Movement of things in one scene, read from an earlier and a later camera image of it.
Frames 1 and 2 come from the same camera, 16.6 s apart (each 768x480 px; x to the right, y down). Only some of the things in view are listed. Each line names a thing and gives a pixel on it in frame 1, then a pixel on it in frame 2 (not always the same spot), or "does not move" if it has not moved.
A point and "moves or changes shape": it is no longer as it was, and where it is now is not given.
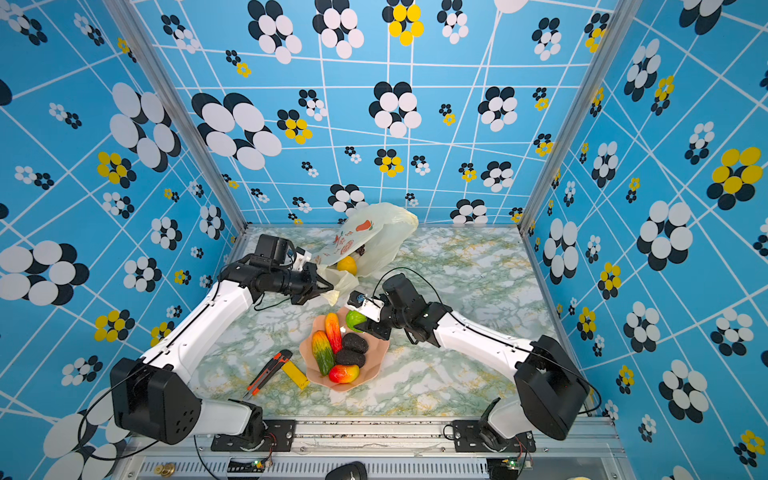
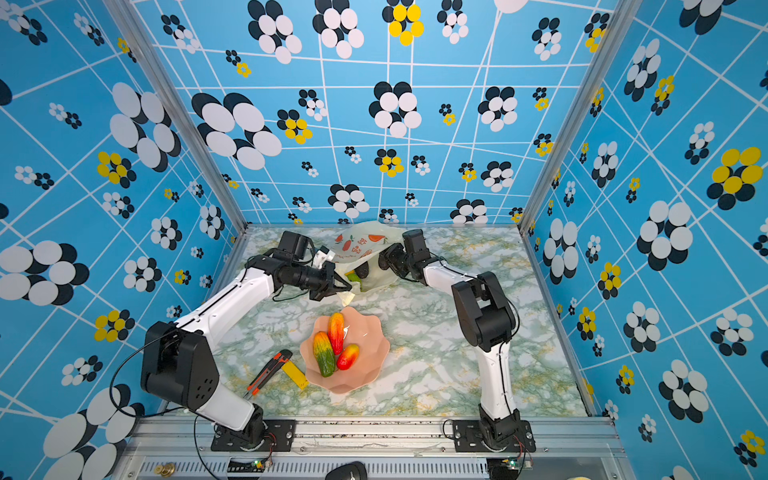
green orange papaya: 323,352 does not move
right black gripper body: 390,317 to 399,261
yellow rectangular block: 295,374 does not move
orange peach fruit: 333,332 does not move
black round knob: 351,471 does not move
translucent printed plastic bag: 366,244 moves or changes shape
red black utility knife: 253,389 does not move
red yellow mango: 342,374 to 348,357
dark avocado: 352,341 to 362,270
